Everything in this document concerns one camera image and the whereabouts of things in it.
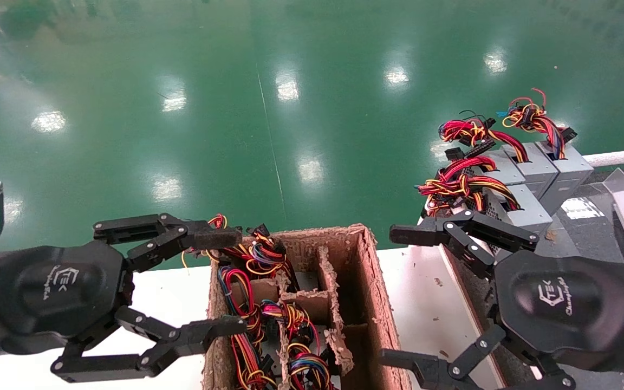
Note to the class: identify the clear plastic tray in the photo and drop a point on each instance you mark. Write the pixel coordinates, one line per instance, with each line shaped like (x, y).
(619, 183)

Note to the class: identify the white metal rail pipe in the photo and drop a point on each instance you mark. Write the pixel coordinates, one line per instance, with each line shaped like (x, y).
(621, 157)

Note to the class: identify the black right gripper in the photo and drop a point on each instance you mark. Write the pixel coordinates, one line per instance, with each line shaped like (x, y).
(561, 303)

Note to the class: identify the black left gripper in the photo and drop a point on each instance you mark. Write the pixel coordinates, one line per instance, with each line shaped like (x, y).
(57, 292)

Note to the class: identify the brown cardboard box with dividers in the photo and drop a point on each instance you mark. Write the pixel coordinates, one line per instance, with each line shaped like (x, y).
(377, 303)

